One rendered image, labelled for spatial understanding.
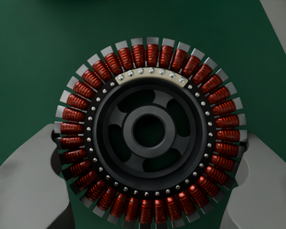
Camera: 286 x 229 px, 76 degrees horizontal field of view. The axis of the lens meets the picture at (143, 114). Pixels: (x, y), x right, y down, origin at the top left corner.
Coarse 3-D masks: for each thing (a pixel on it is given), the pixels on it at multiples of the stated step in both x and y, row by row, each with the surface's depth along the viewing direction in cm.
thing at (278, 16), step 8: (264, 0) 14; (272, 0) 14; (280, 0) 14; (264, 8) 14; (272, 8) 14; (280, 8) 14; (272, 16) 14; (280, 16) 14; (272, 24) 14; (280, 24) 14; (280, 32) 14; (280, 40) 14
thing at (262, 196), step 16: (240, 144) 11; (256, 144) 10; (256, 160) 9; (272, 160) 9; (240, 176) 9; (256, 176) 8; (272, 176) 8; (240, 192) 7; (256, 192) 7; (272, 192) 7; (240, 208) 7; (256, 208) 7; (272, 208) 7; (224, 224) 7; (240, 224) 6; (256, 224) 6; (272, 224) 6
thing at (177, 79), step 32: (96, 64) 10; (128, 64) 10; (160, 64) 10; (192, 64) 10; (64, 96) 11; (96, 96) 11; (160, 96) 13; (192, 96) 11; (224, 96) 10; (64, 128) 10; (96, 128) 11; (128, 128) 11; (192, 128) 12; (224, 128) 11; (64, 160) 10; (96, 160) 10; (128, 160) 12; (192, 160) 11; (224, 160) 10; (96, 192) 10; (128, 192) 10; (160, 192) 10; (192, 192) 10; (224, 192) 10; (128, 224) 10; (160, 224) 10
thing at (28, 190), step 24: (24, 144) 9; (48, 144) 9; (0, 168) 8; (24, 168) 8; (48, 168) 8; (0, 192) 7; (24, 192) 7; (48, 192) 7; (0, 216) 6; (24, 216) 6; (48, 216) 6; (72, 216) 7
